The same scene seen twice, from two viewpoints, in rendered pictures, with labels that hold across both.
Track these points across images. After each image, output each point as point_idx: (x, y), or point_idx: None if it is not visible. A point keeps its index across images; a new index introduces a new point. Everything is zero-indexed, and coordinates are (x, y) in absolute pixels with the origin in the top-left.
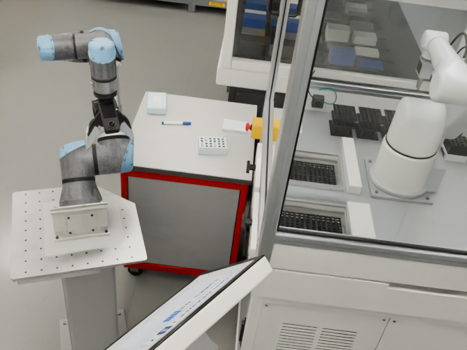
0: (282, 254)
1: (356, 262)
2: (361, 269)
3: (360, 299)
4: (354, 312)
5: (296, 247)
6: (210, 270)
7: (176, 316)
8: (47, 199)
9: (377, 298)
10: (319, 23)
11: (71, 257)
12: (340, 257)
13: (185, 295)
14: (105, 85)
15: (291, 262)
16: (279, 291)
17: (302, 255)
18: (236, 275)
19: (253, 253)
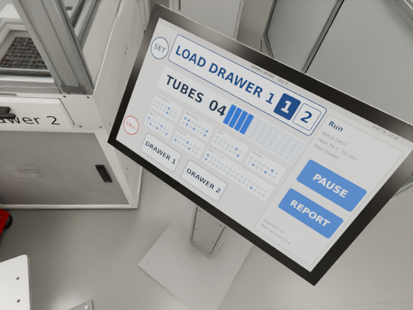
0: (90, 58)
1: (105, 10)
2: (109, 15)
3: (119, 47)
4: (121, 63)
5: (88, 36)
6: (115, 120)
7: (248, 106)
8: None
9: (120, 34)
10: None
11: None
12: (101, 15)
13: (173, 131)
14: None
15: (96, 59)
16: (107, 99)
17: (94, 42)
18: (191, 31)
19: (62, 106)
